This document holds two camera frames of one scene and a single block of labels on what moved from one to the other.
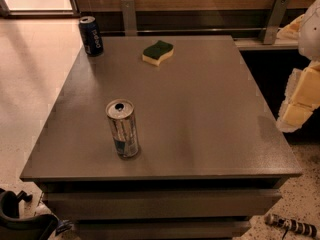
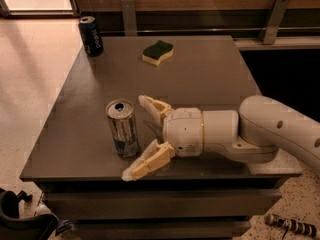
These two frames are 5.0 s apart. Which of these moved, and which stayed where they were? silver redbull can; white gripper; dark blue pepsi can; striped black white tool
Moved: white gripper
Stayed: striped black white tool; silver redbull can; dark blue pepsi can
